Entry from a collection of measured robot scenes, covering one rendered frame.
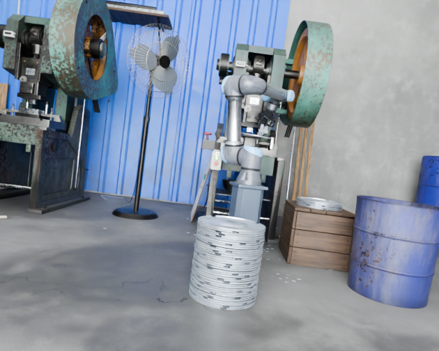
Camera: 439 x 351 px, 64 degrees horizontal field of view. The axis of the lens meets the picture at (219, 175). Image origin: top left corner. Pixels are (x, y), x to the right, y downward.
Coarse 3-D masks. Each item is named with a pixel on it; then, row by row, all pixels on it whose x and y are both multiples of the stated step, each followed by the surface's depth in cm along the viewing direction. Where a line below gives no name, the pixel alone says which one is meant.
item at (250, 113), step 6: (246, 96) 278; (252, 96) 278; (258, 96) 278; (246, 102) 278; (252, 102) 278; (258, 102) 278; (246, 108) 277; (252, 108) 278; (258, 108) 279; (246, 114) 278; (252, 114) 276; (258, 114) 276; (246, 120) 276; (252, 120) 276; (258, 120) 276
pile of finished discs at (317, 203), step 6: (300, 198) 225; (306, 198) 237; (312, 198) 243; (318, 198) 244; (300, 204) 225; (306, 204) 221; (312, 204) 218; (318, 204) 217; (324, 204) 223; (330, 204) 216; (336, 204) 218; (342, 204) 224; (330, 210) 217; (336, 210) 218
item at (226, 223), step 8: (208, 216) 160; (216, 216) 163; (224, 216) 164; (208, 224) 139; (216, 224) 144; (224, 224) 145; (232, 224) 145; (240, 224) 148; (248, 224) 153; (256, 224) 156; (248, 232) 137
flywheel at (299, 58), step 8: (304, 32) 283; (304, 40) 287; (296, 48) 306; (304, 48) 292; (296, 56) 306; (304, 56) 287; (296, 64) 310; (304, 64) 284; (296, 80) 289; (288, 88) 318; (296, 88) 301; (296, 96) 297; (288, 104) 309; (288, 112) 303
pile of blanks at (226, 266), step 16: (208, 240) 139; (224, 240) 137; (240, 240) 137; (256, 240) 144; (208, 256) 139; (224, 256) 137; (240, 256) 137; (256, 256) 142; (192, 272) 146; (208, 272) 139; (224, 272) 137; (240, 272) 137; (256, 272) 143; (192, 288) 145; (208, 288) 139; (224, 288) 137; (240, 288) 140; (256, 288) 147; (208, 304) 140; (224, 304) 137; (240, 304) 139
